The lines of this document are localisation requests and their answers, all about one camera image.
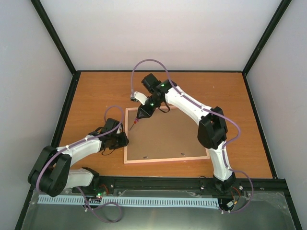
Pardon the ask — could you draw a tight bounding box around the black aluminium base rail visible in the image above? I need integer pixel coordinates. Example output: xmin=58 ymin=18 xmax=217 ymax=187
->
xmin=81 ymin=176 xmax=290 ymax=198

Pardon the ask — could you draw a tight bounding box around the light blue cable duct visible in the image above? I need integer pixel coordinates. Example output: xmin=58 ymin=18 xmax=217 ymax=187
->
xmin=37 ymin=195 xmax=219 ymax=209

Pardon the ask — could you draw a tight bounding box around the pink photo frame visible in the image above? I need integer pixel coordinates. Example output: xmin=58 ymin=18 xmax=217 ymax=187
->
xmin=124 ymin=106 xmax=210 ymax=164

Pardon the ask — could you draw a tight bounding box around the grey metal front plate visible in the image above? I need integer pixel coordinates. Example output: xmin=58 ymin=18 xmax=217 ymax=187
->
xmin=19 ymin=192 xmax=298 ymax=230

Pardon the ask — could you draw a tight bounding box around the blue red screwdriver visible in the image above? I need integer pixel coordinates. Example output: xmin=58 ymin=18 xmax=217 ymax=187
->
xmin=129 ymin=118 xmax=139 ymax=130

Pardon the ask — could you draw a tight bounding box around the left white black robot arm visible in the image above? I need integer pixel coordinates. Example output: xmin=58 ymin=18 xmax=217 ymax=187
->
xmin=27 ymin=118 xmax=129 ymax=197

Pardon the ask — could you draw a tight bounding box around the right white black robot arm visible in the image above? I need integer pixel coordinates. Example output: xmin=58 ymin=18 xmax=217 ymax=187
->
xmin=130 ymin=74 xmax=236 ymax=194

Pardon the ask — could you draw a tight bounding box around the black cage frame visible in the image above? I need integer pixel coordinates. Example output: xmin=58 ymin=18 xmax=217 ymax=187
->
xmin=14 ymin=0 xmax=304 ymax=230

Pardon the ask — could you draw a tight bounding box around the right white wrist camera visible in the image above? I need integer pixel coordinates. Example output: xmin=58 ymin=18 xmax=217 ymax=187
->
xmin=130 ymin=91 xmax=148 ymax=105

